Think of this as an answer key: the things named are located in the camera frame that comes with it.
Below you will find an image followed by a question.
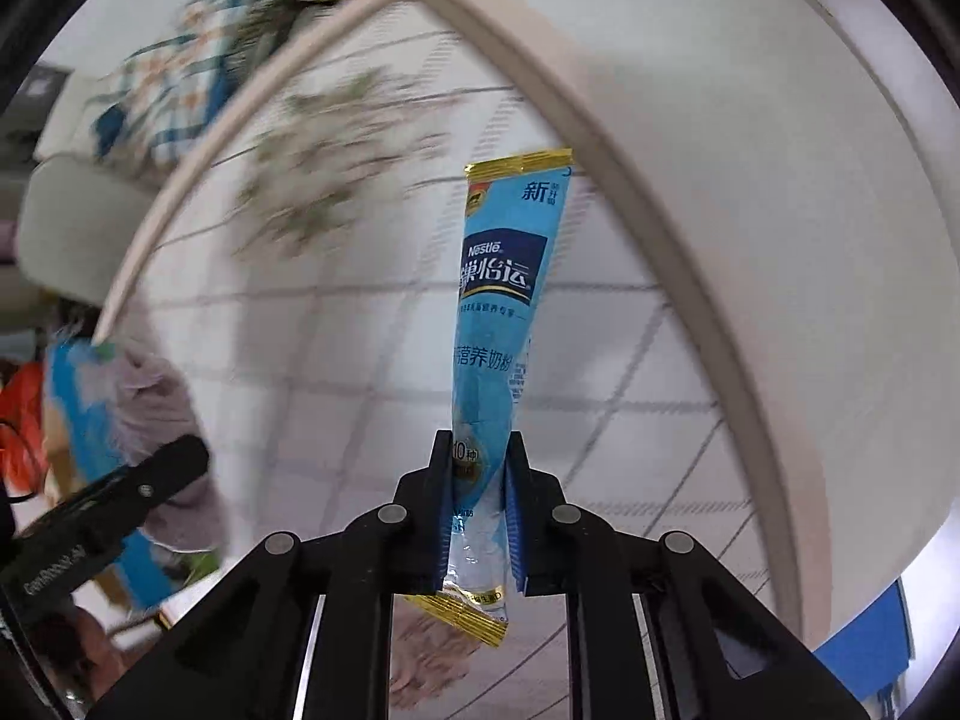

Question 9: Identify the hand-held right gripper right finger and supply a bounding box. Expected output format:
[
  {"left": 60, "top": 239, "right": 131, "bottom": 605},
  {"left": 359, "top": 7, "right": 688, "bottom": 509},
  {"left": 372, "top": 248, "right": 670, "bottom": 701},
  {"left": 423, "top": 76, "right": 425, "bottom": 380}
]
[{"left": 502, "top": 429, "right": 871, "bottom": 720}]

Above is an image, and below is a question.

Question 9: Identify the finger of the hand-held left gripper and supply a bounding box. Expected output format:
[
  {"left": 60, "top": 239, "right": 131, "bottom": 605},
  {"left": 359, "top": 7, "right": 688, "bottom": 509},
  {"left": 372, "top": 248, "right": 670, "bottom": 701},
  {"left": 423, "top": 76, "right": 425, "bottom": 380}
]
[{"left": 45, "top": 434, "right": 211, "bottom": 534}]

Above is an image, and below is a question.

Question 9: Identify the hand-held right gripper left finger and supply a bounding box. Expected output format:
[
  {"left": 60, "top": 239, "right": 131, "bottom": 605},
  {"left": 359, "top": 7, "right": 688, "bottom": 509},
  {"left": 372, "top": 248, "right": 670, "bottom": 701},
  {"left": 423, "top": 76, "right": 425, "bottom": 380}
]
[{"left": 90, "top": 427, "right": 458, "bottom": 720}]

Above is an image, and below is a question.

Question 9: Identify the purple cloth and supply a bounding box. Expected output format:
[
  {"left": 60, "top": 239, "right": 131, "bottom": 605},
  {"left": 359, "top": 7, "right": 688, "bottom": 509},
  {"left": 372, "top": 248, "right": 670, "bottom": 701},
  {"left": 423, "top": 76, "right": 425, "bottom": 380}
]
[{"left": 105, "top": 349, "right": 227, "bottom": 565}]

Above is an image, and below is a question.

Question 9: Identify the cardboard box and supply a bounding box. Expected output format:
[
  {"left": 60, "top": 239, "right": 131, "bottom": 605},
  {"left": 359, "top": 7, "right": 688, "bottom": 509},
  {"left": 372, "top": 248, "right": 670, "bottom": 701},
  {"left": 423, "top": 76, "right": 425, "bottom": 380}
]
[{"left": 43, "top": 336, "right": 182, "bottom": 625}]

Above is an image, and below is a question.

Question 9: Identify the orange packet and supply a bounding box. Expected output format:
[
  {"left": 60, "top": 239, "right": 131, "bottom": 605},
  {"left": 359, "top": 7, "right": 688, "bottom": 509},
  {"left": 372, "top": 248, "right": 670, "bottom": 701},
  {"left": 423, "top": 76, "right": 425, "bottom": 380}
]
[{"left": 0, "top": 361, "right": 50, "bottom": 494}]

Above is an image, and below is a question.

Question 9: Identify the light blue powder sachet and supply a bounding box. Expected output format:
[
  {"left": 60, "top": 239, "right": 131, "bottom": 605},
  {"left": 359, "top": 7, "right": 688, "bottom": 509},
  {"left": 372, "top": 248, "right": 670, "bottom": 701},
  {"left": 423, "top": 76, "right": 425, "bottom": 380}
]
[{"left": 405, "top": 149, "right": 576, "bottom": 650}]

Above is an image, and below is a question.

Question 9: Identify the blue chair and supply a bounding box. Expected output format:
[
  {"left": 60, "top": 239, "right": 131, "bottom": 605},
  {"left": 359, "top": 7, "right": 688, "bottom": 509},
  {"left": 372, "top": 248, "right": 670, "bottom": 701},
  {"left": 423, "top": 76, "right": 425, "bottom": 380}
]
[{"left": 813, "top": 583, "right": 914, "bottom": 692}]

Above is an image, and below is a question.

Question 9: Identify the plaid blanket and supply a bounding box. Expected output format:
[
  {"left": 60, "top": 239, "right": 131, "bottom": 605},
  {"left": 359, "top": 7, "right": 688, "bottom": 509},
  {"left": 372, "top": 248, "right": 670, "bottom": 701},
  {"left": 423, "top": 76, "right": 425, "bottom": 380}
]
[{"left": 91, "top": 0, "right": 302, "bottom": 167}]

